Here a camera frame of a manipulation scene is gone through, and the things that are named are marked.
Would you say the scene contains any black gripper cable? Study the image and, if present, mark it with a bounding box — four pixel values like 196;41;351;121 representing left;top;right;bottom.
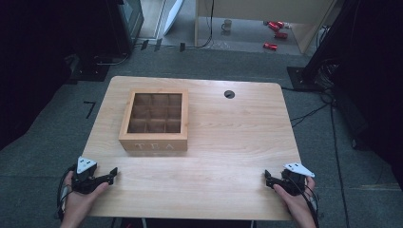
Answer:
56;163;78;221
293;177;321;228

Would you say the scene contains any black stand base plate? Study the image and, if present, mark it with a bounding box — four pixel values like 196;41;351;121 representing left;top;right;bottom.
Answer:
65;53;112;84
286;66;334;93

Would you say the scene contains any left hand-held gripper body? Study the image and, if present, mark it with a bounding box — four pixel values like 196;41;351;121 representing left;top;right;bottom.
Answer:
70;156;106;195

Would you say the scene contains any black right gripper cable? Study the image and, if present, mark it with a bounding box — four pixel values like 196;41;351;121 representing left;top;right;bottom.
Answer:
293;177;321;228

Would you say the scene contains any person's left hand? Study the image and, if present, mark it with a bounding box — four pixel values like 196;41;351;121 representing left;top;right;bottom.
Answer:
62;170;110;223

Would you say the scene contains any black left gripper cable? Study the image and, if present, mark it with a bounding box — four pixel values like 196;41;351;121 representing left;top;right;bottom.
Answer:
56;163;78;221

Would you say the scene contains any black hanging cable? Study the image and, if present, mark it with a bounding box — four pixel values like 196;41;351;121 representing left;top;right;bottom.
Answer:
184;0;215;49

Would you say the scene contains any wooden tea box with window lid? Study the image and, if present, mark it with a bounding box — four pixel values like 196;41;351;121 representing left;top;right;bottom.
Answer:
118;87;190;153

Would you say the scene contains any light wooden desk frame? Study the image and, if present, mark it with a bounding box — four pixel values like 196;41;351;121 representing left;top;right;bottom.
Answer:
194;0;337;55

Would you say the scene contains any white board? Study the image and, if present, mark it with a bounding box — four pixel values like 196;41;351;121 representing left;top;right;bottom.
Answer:
163;0;185;36

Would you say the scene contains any dark cabinet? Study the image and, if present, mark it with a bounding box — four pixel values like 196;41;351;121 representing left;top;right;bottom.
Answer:
70;0;145;58

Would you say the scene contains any person's right hand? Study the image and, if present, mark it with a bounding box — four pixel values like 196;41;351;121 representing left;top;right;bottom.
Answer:
272;176;317;223

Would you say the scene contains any black floor cable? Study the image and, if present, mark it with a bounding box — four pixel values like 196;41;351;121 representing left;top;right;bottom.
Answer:
279;85;351;228

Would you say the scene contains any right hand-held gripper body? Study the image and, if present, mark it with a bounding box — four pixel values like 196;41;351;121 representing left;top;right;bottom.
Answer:
279;162;317;197

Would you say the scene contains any black curtain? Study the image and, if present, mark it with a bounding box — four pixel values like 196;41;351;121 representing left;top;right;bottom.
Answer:
0;0;110;151
305;0;403;191

